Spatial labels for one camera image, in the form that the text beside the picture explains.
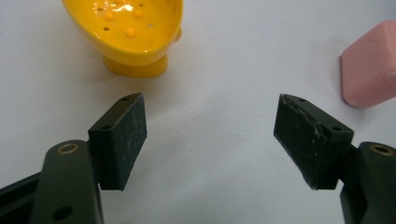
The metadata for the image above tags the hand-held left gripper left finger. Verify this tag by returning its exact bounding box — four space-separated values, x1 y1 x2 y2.
30 91 149 224

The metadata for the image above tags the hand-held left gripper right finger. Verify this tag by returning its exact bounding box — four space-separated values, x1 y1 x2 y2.
273 93 396 224

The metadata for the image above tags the pink soap bar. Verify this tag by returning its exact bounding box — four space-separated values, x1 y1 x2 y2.
339 20 396 110

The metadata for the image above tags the yellow soap dish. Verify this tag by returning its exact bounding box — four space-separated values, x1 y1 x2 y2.
61 0 184 78

